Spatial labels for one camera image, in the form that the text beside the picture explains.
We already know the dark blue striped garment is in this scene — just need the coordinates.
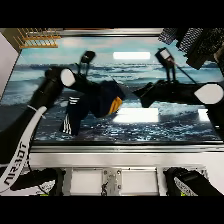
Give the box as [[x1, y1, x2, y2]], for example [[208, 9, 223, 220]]
[[59, 79, 127, 136]]

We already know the heap of clothes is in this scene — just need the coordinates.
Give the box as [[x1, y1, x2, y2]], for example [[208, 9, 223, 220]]
[[157, 28, 224, 76]]

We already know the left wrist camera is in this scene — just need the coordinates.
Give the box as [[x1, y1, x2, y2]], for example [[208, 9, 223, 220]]
[[78, 50, 97, 77]]

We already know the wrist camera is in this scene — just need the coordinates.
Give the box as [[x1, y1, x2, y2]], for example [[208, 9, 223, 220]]
[[155, 47, 178, 83], [78, 50, 97, 77]]

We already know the silver frame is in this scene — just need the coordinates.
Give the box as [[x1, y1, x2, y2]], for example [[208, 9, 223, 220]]
[[0, 28, 224, 197]]

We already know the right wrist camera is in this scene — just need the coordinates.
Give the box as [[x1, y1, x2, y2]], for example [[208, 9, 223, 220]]
[[155, 47, 178, 83]]

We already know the black cable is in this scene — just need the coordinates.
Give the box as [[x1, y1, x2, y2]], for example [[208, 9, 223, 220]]
[[173, 62, 199, 86]]

